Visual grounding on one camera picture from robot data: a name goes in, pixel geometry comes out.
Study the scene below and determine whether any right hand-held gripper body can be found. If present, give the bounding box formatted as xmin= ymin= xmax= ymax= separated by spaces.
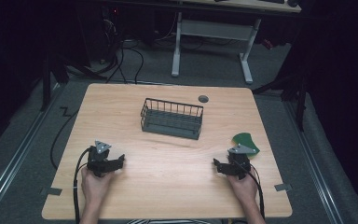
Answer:
xmin=226 ymin=143 xmax=258 ymax=181

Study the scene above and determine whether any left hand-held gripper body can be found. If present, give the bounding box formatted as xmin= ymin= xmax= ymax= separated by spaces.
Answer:
xmin=86 ymin=140 xmax=117 ymax=178

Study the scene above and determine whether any person's right hand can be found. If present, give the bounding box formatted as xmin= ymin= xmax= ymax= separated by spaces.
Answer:
xmin=226 ymin=172 xmax=259 ymax=207

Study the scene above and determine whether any person's left hand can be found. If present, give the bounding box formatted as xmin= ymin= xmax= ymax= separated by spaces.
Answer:
xmin=80 ymin=167 xmax=116 ymax=204

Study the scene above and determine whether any green flat plastic object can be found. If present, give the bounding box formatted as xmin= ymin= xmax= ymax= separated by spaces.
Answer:
xmin=231 ymin=132 xmax=261 ymax=159

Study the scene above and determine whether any grey tape strip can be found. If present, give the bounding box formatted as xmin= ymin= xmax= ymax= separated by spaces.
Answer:
xmin=273 ymin=183 xmax=294 ymax=192
xmin=39 ymin=187 xmax=63 ymax=197

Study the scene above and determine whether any black metal stand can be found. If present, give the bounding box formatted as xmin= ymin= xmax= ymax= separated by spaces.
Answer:
xmin=252 ymin=69 xmax=312 ymax=133
xmin=39 ymin=50 xmax=71 ymax=112

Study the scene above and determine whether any white-framed desk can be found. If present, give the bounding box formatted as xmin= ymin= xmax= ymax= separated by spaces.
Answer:
xmin=170 ymin=0 xmax=303 ymax=85

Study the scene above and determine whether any right hand-held gripper black cable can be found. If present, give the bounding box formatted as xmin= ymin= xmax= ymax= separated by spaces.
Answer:
xmin=245 ymin=164 xmax=267 ymax=220

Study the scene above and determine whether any hand-held gripper black cable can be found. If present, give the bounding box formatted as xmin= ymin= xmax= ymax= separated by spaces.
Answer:
xmin=72 ymin=147 xmax=92 ymax=224
xmin=245 ymin=164 xmax=267 ymax=220

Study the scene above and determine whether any left hand-held gripper black cable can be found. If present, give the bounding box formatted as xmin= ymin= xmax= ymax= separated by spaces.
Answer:
xmin=72 ymin=147 xmax=92 ymax=224

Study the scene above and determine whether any black floor cable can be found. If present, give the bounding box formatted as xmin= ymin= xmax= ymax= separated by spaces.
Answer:
xmin=49 ymin=106 xmax=79 ymax=171

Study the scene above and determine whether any dark wire basket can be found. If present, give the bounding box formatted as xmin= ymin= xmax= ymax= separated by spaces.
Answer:
xmin=140 ymin=97 xmax=205 ymax=141

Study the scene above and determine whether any metal floor rail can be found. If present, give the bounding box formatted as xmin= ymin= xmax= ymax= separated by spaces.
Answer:
xmin=283 ymin=101 xmax=346 ymax=224
xmin=0 ymin=83 xmax=62 ymax=218

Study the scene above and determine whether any bundle of black floor cables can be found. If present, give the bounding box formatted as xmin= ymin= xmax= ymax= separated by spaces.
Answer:
xmin=98 ymin=12 xmax=145 ymax=85

